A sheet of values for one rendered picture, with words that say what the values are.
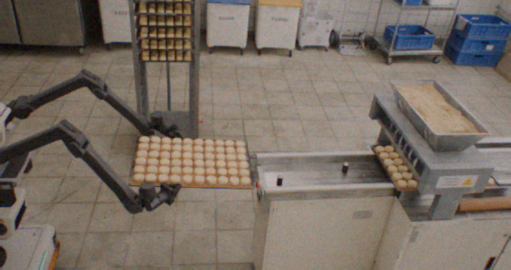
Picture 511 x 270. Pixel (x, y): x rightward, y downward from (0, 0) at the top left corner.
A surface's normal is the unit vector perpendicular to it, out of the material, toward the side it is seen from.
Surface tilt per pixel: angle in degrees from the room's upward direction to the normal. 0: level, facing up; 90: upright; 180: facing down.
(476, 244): 90
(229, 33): 92
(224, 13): 91
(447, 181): 90
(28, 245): 1
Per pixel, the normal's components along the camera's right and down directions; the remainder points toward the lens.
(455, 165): 0.08, -0.84
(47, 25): 0.10, 0.54
